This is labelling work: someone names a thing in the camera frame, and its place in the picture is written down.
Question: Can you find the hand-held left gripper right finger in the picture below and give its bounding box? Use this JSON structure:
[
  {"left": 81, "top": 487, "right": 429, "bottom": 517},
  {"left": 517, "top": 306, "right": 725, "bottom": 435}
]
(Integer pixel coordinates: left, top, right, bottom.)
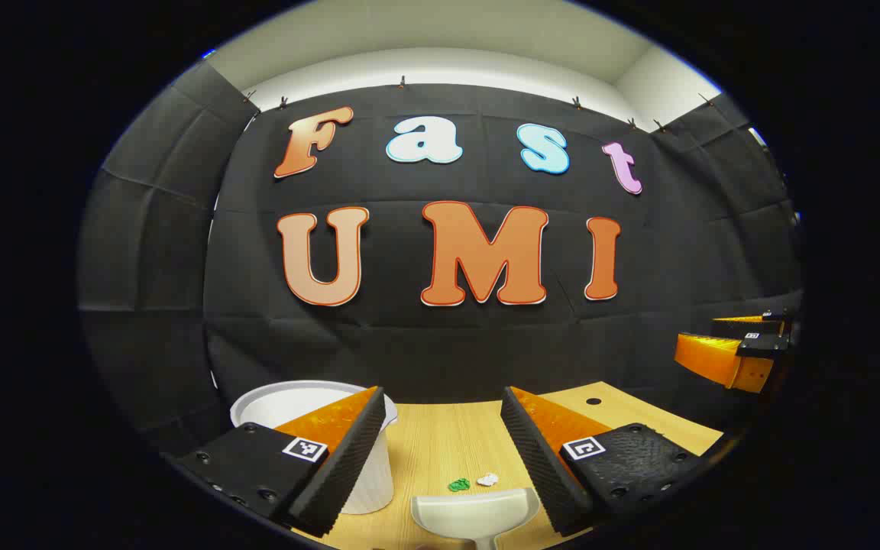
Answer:
[{"left": 500, "top": 386, "right": 704, "bottom": 536}]

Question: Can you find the white ribbed garbage bin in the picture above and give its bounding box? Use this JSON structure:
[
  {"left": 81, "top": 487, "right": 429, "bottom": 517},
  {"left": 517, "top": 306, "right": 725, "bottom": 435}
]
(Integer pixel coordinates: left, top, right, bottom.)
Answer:
[{"left": 230, "top": 380, "right": 399, "bottom": 515}]

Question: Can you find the grey plastic dustpan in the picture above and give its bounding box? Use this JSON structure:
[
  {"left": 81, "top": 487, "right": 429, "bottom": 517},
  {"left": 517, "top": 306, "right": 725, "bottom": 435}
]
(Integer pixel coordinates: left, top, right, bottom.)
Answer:
[{"left": 411, "top": 487, "right": 541, "bottom": 550}]

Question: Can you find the wooden desktop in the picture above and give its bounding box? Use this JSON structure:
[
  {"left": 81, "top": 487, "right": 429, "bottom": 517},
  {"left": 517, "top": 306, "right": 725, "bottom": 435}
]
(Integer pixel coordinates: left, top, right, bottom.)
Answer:
[{"left": 291, "top": 380, "right": 725, "bottom": 550}]

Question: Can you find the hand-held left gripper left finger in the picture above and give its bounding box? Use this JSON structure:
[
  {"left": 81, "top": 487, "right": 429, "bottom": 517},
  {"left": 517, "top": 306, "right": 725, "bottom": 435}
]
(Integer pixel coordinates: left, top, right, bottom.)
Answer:
[{"left": 173, "top": 386, "right": 387, "bottom": 539}]

